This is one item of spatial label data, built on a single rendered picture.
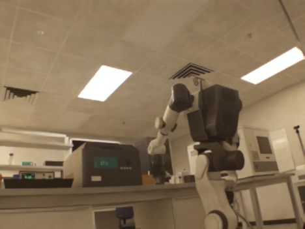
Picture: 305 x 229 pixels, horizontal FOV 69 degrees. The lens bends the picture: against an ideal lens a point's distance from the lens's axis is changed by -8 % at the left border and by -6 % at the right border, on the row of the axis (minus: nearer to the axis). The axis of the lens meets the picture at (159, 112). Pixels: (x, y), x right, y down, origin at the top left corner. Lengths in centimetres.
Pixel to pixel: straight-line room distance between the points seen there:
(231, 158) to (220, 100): 33
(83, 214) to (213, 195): 73
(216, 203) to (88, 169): 77
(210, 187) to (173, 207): 42
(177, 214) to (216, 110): 79
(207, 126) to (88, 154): 73
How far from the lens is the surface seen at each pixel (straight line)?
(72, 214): 141
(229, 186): 166
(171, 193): 174
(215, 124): 136
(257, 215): 250
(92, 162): 151
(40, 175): 336
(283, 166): 566
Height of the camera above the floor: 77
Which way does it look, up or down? 22 degrees up
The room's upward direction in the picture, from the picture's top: 7 degrees counter-clockwise
